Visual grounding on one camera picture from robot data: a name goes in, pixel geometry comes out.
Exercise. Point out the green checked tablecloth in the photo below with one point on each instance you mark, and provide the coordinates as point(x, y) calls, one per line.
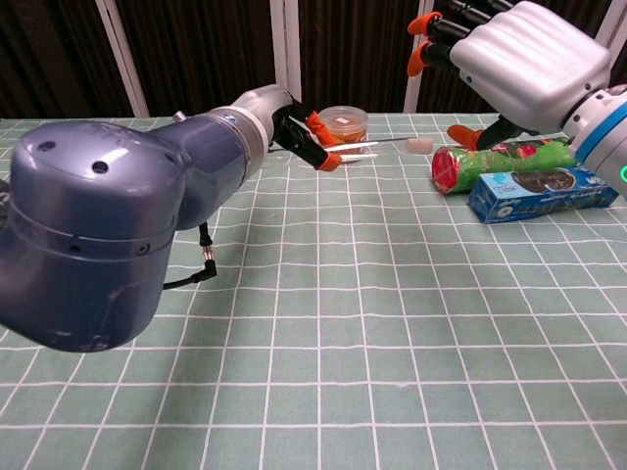
point(343, 343)

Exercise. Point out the transparent glass test tube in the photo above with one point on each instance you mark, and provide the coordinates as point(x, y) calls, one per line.
point(352, 145)

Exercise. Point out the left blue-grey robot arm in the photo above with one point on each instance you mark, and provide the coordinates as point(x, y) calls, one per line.
point(98, 220)

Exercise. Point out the blue cookie box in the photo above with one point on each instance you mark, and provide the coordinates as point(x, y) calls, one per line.
point(534, 196)

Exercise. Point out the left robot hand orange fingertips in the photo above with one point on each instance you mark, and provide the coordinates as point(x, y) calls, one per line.
point(303, 139)

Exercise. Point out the small white rubber stopper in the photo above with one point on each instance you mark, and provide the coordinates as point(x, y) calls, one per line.
point(419, 145)

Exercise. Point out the green chips can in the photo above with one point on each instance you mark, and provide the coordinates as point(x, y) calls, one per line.
point(490, 164)

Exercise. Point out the white frame post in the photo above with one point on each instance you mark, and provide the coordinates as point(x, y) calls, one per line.
point(612, 24)
point(414, 95)
point(120, 54)
point(285, 49)

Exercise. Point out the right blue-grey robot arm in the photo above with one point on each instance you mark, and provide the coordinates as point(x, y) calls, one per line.
point(605, 127)

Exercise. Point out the clear jar with orange contents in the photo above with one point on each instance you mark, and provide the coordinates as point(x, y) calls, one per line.
point(350, 128)

